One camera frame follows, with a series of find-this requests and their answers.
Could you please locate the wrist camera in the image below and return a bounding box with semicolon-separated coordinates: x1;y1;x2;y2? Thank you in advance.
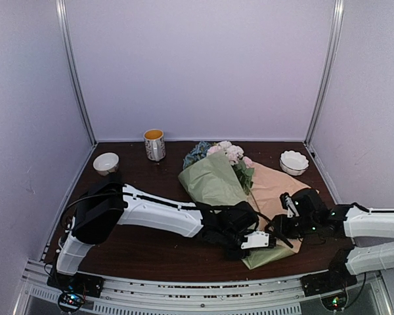
241;230;276;249
280;192;299;218

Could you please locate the blue hydrangea stem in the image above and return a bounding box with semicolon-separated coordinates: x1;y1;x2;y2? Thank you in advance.
183;141;212;170

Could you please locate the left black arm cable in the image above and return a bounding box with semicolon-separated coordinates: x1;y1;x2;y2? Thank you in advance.
60;192;295;249

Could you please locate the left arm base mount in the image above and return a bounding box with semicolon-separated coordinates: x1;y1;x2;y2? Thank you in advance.
47;272;104;313

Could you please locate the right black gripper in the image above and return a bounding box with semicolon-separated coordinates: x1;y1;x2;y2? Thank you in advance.
267;214;318;240

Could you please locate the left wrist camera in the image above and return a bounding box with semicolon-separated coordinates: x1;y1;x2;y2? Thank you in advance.
241;230;276;249

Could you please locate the patterned mug yellow inside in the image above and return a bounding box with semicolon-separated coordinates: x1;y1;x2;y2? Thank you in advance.
144;129;165;162

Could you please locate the green and peach wrapping paper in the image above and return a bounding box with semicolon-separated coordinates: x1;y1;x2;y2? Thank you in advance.
178;151;320;270

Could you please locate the right aluminium frame post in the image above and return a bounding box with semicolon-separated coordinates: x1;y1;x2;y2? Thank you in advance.
304;0;345;148

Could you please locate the white scalloped bowl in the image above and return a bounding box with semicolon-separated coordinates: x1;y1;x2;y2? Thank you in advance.
279;150;309;176

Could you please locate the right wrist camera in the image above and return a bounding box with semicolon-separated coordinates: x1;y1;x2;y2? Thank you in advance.
280;192;299;218

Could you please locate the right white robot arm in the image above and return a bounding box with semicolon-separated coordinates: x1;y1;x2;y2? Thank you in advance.
273;188;394;296

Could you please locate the white rose stem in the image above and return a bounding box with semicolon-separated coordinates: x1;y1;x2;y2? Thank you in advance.
215;140;255;199

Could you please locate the pink rose stem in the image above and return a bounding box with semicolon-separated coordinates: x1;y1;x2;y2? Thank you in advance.
207;144;224;156

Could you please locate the aluminium frame post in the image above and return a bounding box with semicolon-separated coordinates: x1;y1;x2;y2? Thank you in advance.
304;0;345;148
55;0;97;146

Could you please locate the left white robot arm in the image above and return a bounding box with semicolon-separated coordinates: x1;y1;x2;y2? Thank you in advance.
55;173;269;291

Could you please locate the front aluminium rail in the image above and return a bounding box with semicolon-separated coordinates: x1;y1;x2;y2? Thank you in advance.
18;259;391;315

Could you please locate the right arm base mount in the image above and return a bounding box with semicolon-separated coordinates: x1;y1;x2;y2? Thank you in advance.
300;271;357;312

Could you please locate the small white round bowl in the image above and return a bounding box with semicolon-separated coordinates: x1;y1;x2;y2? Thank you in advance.
93;152;120;176

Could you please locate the left aluminium frame post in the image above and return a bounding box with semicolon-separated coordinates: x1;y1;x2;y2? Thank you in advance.
55;0;97;146

